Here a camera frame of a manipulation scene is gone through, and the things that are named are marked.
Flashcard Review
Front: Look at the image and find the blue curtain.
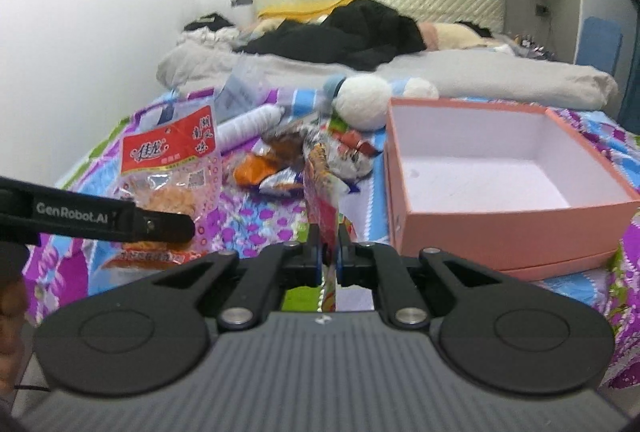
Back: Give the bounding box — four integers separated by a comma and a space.
619, 0, 640, 134

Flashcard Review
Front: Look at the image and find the person's left hand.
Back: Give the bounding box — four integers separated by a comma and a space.
0, 281, 31, 392

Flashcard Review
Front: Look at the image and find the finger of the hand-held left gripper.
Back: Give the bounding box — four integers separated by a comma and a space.
117, 203, 197, 246

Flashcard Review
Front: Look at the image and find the clear red print snack packet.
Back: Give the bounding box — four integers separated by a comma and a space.
327, 151, 376, 194

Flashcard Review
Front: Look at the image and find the grey duvet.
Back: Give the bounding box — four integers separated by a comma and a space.
156, 43, 620, 113

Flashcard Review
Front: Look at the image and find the brown snack packet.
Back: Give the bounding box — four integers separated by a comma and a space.
260, 129, 307, 159

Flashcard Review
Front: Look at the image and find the yellow blanket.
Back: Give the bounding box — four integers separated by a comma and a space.
257, 0, 356, 20

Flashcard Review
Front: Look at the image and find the pink cardboard box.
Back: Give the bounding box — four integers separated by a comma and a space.
384, 97, 640, 284

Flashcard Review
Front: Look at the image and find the white plastic bottle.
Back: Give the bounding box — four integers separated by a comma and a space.
217, 104, 286, 154

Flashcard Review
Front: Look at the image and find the pink beige pillow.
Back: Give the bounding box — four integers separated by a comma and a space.
420, 21, 497, 51

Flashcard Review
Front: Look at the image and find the pile of light clothes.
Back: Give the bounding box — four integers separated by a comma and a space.
176, 13, 242, 48

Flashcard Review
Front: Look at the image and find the red label clear snack bag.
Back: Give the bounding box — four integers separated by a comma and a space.
107, 103, 224, 272

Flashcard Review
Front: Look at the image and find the black clothing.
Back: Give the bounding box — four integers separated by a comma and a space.
235, 0, 428, 72

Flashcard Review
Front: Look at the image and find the dark cloth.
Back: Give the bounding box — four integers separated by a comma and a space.
457, 19, 494, 39

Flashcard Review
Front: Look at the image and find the group of small bottles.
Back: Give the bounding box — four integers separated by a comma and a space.
515, 33, 557, 61

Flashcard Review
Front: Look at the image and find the blue padded board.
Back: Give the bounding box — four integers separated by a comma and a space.
575, 16, 624, 78

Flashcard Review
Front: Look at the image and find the red foil snack packet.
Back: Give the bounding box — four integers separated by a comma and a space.
337, 132, 383, 159

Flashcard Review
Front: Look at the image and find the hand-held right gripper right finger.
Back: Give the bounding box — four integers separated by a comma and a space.
337, 223, 506, 330

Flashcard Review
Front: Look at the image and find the colourful red snack packet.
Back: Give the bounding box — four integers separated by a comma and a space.
302, 146, 352, 313

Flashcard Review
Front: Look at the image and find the floral bed sheet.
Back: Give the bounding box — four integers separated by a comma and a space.
20, 87, 640, 393

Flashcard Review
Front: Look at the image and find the white plush toy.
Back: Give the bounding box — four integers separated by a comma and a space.
322, 74, 440, 133

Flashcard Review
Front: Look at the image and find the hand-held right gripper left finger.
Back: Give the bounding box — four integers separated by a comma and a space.
145, 223, 323, 330

